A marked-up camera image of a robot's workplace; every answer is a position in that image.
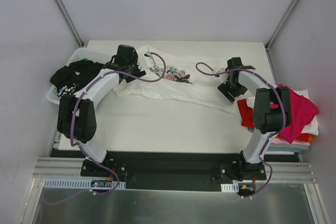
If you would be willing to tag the orange folded t-shirt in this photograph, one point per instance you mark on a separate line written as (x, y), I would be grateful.
(305, 137)

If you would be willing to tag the grey cable duct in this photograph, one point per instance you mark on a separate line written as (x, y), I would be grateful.
(230, 188)
(96, 184)

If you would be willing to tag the right grey cable duct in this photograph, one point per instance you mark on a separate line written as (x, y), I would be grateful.
(230, 188)

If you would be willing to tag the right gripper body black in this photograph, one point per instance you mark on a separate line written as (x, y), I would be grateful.
(227, 89)

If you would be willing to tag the black printed t-shirt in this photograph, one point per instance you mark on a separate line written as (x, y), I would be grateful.
(71, 79)

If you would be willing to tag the right aluminium frame post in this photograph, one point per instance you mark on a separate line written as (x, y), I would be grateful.
(284, 18)

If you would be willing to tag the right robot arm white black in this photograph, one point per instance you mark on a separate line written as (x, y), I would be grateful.
(271, 115)

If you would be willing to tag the aluminium rail profile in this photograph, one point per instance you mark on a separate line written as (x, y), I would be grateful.
(282, 172)

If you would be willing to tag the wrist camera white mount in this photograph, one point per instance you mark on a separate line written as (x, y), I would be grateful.
(219, 72)
(148, 61)

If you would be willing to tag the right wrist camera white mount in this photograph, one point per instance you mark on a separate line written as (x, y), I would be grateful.
(219, 72)

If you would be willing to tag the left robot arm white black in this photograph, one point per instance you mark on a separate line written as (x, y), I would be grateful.
(82, 90)

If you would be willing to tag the left grey cable duct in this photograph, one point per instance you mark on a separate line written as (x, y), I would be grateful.
(96, 184)

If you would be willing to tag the aluminium frame post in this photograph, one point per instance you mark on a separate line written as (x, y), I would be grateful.
(69, 23)
(284, 18)

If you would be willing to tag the left aluminium frame post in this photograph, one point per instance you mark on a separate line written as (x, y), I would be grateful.
(69, 23)

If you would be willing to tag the white plastic laundry basket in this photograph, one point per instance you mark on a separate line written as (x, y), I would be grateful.
(80, 53)

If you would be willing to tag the light blue folded t-shirt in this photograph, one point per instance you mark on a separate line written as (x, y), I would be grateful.
(288, 148)

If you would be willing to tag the red t-shirt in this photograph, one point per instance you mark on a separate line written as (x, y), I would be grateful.
(246, 114)

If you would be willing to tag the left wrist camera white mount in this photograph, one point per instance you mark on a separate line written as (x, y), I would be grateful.
(148, 61)

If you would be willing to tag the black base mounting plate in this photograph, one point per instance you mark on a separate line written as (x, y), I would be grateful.
(175, 171)

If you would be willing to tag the white floral print t-shirt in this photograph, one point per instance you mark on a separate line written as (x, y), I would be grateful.
(181, 82)

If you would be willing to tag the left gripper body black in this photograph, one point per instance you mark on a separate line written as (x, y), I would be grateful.
(137, 71)

